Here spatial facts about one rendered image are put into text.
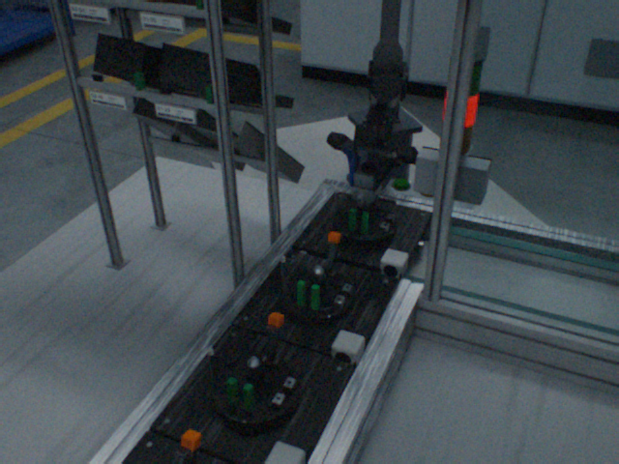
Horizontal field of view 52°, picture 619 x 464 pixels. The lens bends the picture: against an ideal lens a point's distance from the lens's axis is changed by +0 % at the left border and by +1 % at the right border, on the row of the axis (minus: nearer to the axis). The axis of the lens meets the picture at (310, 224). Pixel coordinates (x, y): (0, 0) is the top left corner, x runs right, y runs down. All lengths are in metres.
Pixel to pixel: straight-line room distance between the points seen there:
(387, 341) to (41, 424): 0.61
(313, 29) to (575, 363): 3.68
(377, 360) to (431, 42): 3.43
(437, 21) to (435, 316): 3.23
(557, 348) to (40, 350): 0.97
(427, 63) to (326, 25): 0.75
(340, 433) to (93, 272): 0.75
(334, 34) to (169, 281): 3.33
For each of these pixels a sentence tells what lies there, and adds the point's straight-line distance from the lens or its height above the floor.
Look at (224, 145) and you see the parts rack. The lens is 1.15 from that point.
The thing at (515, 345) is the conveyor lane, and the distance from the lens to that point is 1.24.
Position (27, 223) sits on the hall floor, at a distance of 3.43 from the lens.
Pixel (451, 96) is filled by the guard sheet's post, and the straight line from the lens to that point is 1.00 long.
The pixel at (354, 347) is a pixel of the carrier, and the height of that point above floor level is 0.99.
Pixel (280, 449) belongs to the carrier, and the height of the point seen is 0.99.
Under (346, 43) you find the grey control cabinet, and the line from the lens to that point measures 4.55.
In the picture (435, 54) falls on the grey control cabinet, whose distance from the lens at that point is 4.37.
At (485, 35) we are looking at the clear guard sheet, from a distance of 0.98.
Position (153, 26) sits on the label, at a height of 1.43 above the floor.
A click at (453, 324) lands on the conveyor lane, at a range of 1.24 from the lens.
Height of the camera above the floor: 1.76
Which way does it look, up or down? 35 degrees down
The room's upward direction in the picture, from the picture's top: 1 degrees counter-clockwise
